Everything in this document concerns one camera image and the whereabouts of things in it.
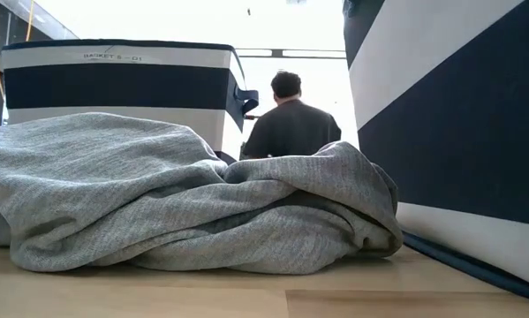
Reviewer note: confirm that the person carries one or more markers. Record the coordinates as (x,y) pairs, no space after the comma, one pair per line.
(290,128)

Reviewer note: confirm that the heather grey sweatshirt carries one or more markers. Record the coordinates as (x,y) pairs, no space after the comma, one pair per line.
(136,199)

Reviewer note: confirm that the striped basket with printed label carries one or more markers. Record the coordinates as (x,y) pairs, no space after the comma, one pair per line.
(114,90)

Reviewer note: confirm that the navy white striped fabric basket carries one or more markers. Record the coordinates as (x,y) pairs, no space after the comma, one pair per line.
(458,132)

